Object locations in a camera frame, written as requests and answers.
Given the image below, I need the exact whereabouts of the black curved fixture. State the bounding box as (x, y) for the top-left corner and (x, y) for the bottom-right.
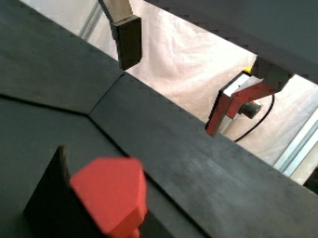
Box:
(24, 147), (172, 238)

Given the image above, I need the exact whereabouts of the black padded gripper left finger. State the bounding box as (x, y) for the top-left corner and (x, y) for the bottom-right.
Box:
(98, 0), (142, 70)

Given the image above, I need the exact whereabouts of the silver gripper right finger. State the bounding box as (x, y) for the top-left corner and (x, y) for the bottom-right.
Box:
(205, 57), (293, 136)

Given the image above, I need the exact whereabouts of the aluminium frame rail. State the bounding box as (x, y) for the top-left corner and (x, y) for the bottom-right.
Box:
(274, 108), (318, 177)

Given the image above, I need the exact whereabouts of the black cable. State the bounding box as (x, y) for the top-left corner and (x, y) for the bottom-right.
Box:
(233, 93), (277, 143)

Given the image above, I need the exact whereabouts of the red three prong object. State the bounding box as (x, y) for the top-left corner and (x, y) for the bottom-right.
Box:
(70, 157), (147, 238)

